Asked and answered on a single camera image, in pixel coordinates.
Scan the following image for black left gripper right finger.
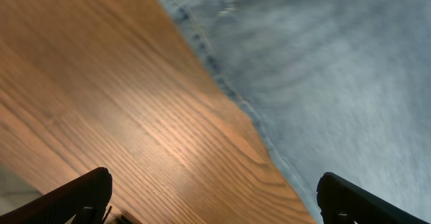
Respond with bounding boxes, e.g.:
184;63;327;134
317;172;427;224

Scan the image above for light blue denim jeans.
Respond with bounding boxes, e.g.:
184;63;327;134
159;0;430;223

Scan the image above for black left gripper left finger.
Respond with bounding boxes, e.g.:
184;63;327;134
1;167;112;224

